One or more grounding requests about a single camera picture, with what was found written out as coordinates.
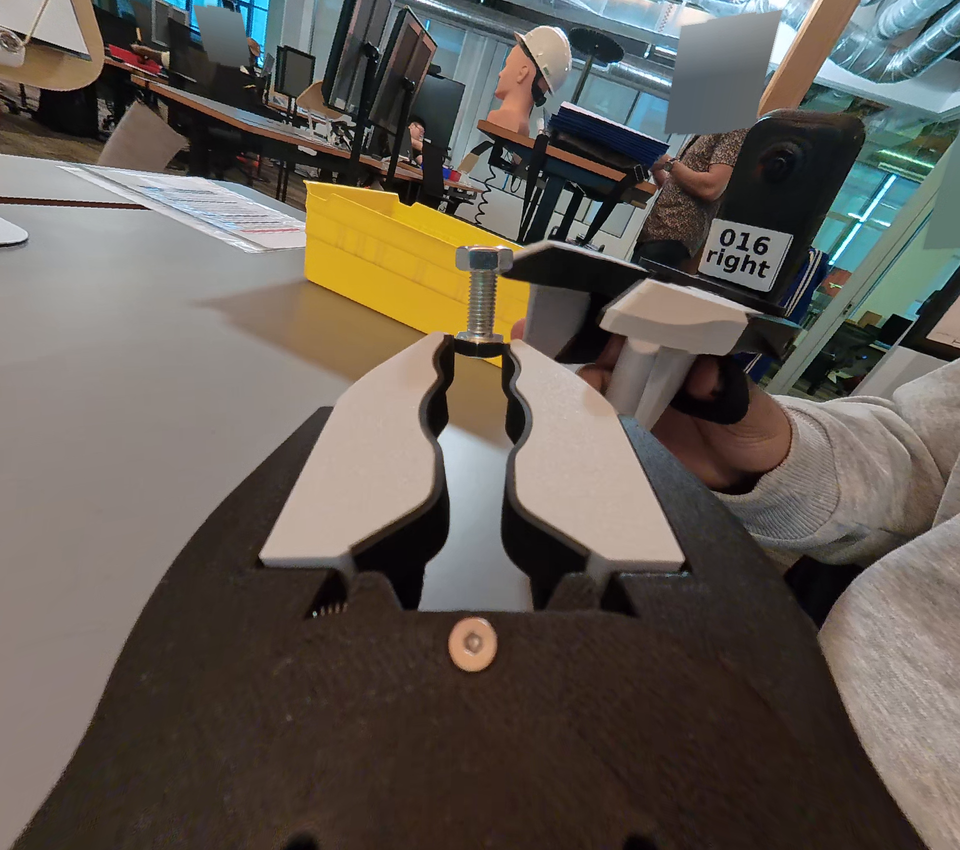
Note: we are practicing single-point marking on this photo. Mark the black round-top stand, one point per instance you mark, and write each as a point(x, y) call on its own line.
point(595, 44)

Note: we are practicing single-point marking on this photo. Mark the silver hex bolt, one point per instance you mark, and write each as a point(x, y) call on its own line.
point(484, 303)

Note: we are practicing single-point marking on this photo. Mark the white hard hat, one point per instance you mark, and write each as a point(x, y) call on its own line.
point(551, 52)

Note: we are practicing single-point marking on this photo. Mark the small black monitor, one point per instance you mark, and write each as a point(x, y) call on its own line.
point(294, 73)

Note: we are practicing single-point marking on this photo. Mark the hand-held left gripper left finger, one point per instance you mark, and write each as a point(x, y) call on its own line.
point(352, 475)

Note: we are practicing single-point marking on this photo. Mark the silver hex nut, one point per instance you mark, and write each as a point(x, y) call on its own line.
point(478, 343)

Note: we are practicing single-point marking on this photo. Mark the laminated paper sheet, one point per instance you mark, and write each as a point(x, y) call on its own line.
point(202, 205)

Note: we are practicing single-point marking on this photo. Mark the person's right hand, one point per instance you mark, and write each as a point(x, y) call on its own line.
point(735, 449)

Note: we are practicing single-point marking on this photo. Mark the large black monitor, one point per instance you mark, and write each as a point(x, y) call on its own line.
point(360, 33)
point(405, 70)

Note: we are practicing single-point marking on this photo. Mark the grey desk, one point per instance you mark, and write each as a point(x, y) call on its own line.
point(150, 378)

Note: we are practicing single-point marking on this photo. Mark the wooden pillar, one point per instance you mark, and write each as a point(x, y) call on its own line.
point(840, 3)

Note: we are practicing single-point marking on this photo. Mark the white board stand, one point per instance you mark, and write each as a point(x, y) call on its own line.
point(11, 44)

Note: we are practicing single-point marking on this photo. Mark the dark desktop monitor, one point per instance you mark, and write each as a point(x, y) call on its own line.
point(442, 108)

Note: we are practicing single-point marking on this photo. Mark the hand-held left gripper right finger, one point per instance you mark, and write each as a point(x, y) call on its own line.
point(592, 483)

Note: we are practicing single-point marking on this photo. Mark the person's right forearm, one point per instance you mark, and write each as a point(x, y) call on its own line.
point(847, 475)

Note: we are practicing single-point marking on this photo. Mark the long wooden office desk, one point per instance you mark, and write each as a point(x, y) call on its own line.
point(247, 123)

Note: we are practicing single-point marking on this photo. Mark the mannequin head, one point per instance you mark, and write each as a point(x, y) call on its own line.
point(517, 85)

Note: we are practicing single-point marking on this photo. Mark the wooden standing desk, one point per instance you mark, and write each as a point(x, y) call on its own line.
point(517, 134)

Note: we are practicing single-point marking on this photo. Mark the yellow plastic bin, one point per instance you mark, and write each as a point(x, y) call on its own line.
point(375, 250)

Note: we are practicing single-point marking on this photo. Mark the stack of blue folders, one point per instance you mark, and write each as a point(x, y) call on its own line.
point(607, 130)

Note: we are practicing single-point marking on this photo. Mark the grey chair back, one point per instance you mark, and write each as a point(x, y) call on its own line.
point(139, 138)

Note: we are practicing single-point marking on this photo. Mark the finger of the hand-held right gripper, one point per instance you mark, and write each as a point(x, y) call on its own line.
point(675, 318)
point(577, 269)

